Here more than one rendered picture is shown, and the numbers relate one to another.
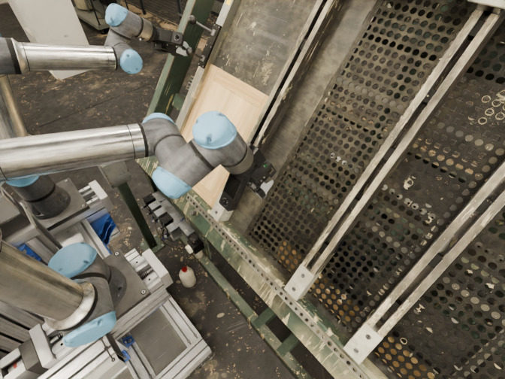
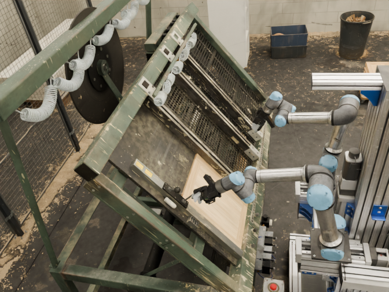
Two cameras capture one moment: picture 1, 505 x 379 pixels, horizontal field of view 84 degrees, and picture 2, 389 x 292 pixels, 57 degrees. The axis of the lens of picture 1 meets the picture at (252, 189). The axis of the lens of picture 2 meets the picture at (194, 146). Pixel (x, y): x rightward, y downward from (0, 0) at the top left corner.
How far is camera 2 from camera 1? 2.71 m
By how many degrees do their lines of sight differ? 78
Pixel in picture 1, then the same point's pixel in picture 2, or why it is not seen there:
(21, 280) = not seen: hidden behind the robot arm
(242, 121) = not seen: hidden behind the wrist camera
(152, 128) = (285, 112)
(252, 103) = (199, 168)
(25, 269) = not seen: hidden behind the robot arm
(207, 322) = (278, 265)
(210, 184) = (238, 206)
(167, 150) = (287, 106)
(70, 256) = (327, 161)
